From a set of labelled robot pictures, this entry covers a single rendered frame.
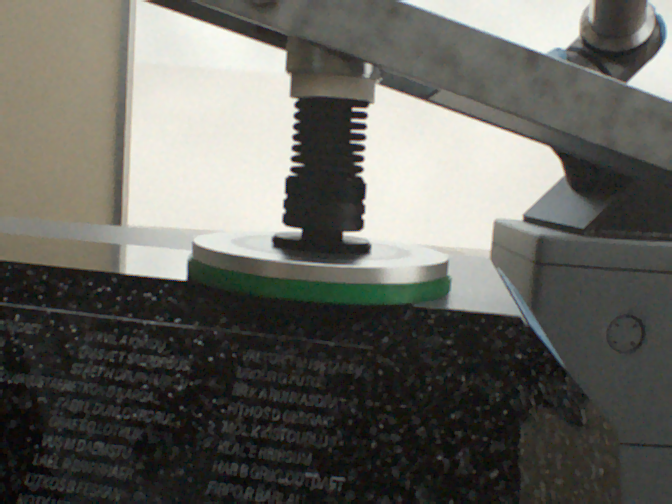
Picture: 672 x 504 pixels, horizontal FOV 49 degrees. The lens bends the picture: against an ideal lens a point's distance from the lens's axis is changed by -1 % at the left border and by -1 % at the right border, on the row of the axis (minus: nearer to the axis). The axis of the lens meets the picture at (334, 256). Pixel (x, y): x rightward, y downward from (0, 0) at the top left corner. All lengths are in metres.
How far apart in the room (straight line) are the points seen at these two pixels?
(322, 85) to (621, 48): 1.16
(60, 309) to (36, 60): 5.27
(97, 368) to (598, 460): 0.36
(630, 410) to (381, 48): 1.24
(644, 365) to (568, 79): 1.13
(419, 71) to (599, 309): 1.09
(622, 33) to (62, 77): 4.62
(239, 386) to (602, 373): 1.19
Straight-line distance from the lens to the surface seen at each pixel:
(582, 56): 1.71
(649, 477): 1.75
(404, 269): 0.54
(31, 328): 0.61
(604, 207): 1.60
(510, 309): 0.57
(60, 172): 5.76
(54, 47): 5.81
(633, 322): 1.64
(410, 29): 0.57
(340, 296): 0.52
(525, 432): 0.51
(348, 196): 0.59
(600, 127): 0.60
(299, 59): 0.60
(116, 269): 0.62
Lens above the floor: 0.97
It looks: 7 degrees down
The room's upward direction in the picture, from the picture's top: 4 degrees clockwise
